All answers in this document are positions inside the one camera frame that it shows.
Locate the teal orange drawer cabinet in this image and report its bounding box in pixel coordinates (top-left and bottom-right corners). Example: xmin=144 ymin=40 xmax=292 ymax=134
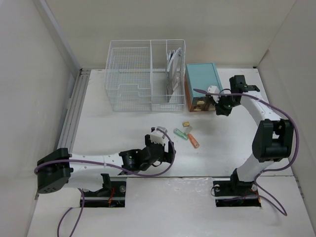
xmin=184 ymin=63 xmax=223 ymax=112

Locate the grey eraser block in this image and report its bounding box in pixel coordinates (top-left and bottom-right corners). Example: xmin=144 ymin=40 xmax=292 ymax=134
xmin=185 ymin=126 xmax=193 ymax=134

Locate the yellow eraser block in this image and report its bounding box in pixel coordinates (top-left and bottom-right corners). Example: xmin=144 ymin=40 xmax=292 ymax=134
xmin=182 ymin=121 xmax=190 ymax=127

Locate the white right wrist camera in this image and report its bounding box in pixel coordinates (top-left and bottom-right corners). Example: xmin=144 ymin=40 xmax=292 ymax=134
xmin=207 ymin=85 xmax=220 ymax=104

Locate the aluminium frame rail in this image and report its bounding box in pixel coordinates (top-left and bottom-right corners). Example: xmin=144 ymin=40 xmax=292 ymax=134
xmin=54 ymin=68 xmax=91 ymax=153

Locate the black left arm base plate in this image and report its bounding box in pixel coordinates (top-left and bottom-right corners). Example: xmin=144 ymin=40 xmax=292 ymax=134
xmin=79 ymin=178 xmax=126 ymax=208

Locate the white wire mesh basket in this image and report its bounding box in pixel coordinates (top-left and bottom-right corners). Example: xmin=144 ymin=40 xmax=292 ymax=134
xmin=104 ymin=39 xmax=186 ymax=112

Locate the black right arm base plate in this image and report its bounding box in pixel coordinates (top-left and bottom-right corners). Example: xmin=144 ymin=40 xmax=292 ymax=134
xmin=213 ymin=179 xmax=261 ymax=207

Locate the orange correction tape dispenser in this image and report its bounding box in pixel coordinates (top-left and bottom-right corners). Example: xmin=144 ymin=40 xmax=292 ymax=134
xmin=188 ymin=133 xmax=199 ymax=149

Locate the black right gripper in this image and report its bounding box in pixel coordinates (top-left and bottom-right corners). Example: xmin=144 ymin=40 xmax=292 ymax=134
xmin=211 ymin=92 xmax=240 ymax=117

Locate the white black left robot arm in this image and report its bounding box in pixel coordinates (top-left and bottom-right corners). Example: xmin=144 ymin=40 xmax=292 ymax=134
xmin=34 ymin=130 xmax=176 ymax=196

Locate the green correction tape dispenser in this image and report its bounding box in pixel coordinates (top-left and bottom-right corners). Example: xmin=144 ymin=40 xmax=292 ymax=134
xmin=173 ymin=128 xmax=188 ymax=140

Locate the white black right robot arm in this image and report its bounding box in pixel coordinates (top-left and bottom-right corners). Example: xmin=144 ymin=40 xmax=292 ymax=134
xmin=215 ymin=75 xmax=294 ymax=195

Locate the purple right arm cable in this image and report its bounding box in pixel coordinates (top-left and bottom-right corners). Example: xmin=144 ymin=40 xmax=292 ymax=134
xmin=193 ymin=88 xmax=301 ymax=217

